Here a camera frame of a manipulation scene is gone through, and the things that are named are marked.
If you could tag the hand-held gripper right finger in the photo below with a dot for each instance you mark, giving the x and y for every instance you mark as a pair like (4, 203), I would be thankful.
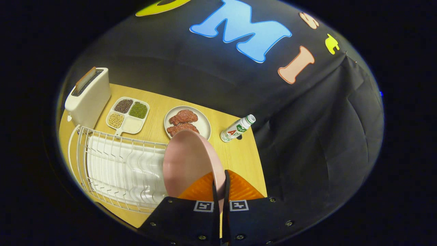
(259, 222)

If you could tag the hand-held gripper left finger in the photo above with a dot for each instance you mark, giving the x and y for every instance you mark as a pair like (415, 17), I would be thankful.
(177, 222)

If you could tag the pink plate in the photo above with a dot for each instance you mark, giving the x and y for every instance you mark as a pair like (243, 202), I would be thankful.
(187, 160)

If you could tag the beige round plate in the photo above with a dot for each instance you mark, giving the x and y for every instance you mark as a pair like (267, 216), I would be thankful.
(205, 124)

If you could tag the white ribbed drip tray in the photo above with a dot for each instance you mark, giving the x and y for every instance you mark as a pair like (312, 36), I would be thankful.
(119, 171)

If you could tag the red meat piece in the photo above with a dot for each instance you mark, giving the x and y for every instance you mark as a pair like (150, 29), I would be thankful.
(182, 128)
(184, 117)

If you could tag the white drink bottle green label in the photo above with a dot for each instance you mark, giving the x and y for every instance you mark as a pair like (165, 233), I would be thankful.
(235, 129)

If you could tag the black backdrop cloth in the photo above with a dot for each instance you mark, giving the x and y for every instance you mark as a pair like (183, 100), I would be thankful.
(307, 136)

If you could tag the heap of white rice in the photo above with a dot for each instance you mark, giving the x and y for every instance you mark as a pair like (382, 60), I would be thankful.
(132, 125)

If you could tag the white divided tray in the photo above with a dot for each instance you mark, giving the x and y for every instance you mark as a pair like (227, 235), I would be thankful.
(127, 116)

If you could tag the heap of yellow soybeans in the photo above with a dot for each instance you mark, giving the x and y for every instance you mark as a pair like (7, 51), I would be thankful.
(116, 121)

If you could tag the heap of green beans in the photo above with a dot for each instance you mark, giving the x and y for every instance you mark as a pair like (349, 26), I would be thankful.
(138, 110)

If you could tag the heap of dark beans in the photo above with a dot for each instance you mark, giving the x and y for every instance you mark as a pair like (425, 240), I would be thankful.
(123, 106)

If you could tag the cream toaster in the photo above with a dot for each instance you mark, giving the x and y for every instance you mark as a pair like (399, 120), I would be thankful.
(90, 102)

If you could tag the toast slice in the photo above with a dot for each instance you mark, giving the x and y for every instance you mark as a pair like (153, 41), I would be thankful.
(85, 79)

